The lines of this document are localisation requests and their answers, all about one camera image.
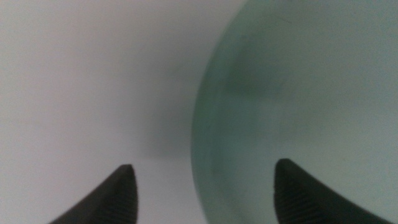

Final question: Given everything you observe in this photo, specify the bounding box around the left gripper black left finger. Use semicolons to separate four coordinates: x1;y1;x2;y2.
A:
48;164;139;224

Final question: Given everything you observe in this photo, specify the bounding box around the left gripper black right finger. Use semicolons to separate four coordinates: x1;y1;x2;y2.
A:
272;158;395;224

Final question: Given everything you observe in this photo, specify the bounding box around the mint green shallow bowl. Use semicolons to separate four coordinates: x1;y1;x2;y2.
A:
190;0;398;224

